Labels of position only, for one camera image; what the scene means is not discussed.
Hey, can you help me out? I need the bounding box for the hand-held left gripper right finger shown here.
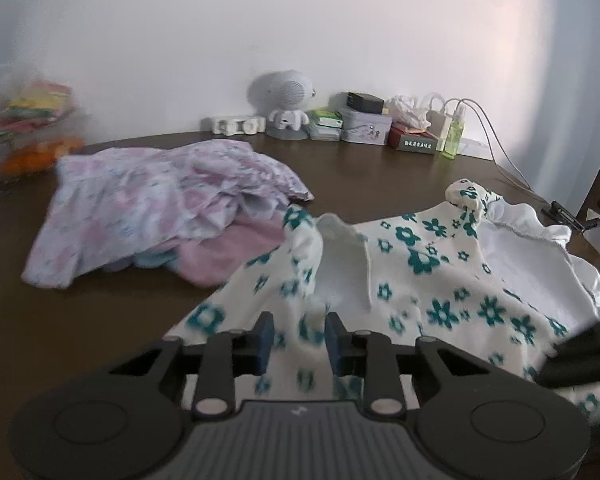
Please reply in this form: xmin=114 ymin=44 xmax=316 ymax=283
xmin=324 ymin=311 xmax=488 ymax=416

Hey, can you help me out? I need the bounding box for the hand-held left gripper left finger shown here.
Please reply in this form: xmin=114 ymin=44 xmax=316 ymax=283
xmin=109 ymin=311 xmax=276 ymax=422

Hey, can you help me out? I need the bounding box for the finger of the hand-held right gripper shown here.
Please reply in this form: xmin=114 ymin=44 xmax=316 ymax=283
xmin=535 ymin=317 xmax=600 ymax=391

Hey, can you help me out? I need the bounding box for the white green-flowered garment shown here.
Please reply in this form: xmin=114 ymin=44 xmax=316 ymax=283
xmin=162 ymin=178 xmax=600 ymax=426

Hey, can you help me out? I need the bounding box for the plain pink garment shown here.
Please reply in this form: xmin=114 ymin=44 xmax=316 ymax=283
xmin=162 ymin=210 xmax=289 ymax=289

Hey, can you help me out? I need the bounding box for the light blue garment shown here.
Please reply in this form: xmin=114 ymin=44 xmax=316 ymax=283
xmin=105 ymin=249 xmax=181 ymax=274

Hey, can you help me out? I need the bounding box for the purple floral garment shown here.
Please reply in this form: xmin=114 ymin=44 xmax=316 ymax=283
xmin=21 ymin=140 xmax=315 ymax=290

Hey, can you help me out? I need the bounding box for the dark green box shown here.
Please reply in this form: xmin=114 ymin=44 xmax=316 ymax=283
xmin=397 ymin=134 xmax=439 ymax=156

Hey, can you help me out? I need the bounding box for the red box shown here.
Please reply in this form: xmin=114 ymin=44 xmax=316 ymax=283
xmin=387 ymin=123 xmax=439 ymax=150

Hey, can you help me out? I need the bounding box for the printed tin box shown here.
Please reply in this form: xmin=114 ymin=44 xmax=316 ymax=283
xmin=340 ymin=108 xmax=394 ymax=147

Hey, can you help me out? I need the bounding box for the white segmented plastic holder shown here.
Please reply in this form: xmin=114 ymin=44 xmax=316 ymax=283
xmin=202 ymin=114 xmax=267 ymax=136

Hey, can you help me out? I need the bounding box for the green spray bottle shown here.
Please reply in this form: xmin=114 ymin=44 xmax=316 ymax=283
xmin=442 ymin=104 xmax=467 ymax=160

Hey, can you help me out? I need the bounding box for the small black box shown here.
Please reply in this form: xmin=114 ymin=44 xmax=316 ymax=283
xmin=346 ymin=91 xmax=385 ymax=115

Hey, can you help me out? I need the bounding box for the crumpled white plastic bag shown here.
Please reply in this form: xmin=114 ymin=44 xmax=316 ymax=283
xmin=383 ymin=93 xmax=434 ymax=130

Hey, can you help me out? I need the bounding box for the white round robot toy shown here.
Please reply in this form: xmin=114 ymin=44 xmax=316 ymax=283
xmin=246 ymin=70 xmax=317 ymax=141

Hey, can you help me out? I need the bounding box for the bag of colourful snack packets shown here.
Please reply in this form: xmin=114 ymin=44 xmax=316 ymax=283
xmin=0 ymin=62 xmax=89 ymax=203

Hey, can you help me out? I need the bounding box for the white cable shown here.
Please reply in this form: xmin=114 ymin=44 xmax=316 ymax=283
xmin=430 ymin=92 xmax=549 ymax=206

